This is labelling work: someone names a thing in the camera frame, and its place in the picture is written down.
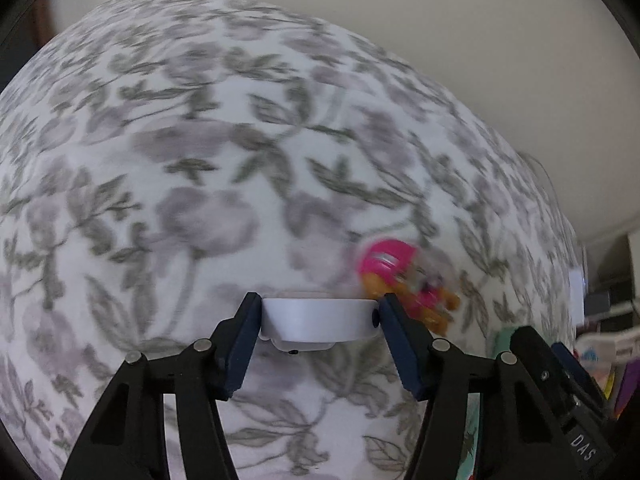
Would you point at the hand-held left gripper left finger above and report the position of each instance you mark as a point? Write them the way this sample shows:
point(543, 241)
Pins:
point(242, 345)

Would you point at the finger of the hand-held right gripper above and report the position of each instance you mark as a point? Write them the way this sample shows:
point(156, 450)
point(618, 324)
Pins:
point(580, 380)
point(537, 360)

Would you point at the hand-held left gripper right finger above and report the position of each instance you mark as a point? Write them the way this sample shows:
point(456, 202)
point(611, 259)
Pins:
point(402, 350)

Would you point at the teal rimmed white tray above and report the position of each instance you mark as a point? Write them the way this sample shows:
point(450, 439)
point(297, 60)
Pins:
point(472, 455)

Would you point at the pile of colourful clutter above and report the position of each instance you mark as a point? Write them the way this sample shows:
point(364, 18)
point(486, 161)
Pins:
point(622, 385)

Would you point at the white power strip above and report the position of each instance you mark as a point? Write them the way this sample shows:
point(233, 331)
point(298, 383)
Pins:
point(577, 292)

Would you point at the black charger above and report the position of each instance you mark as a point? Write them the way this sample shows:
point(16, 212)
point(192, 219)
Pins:
point(597, 302)

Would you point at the pink orange toy figure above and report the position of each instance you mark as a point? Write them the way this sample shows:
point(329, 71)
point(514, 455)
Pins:
point(390, 265)

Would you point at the white furniture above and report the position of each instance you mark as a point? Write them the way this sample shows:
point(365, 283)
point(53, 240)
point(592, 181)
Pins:
point(617, 270)

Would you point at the floral grey white blanket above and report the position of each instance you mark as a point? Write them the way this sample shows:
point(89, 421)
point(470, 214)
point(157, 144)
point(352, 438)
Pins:
point(200, 160)

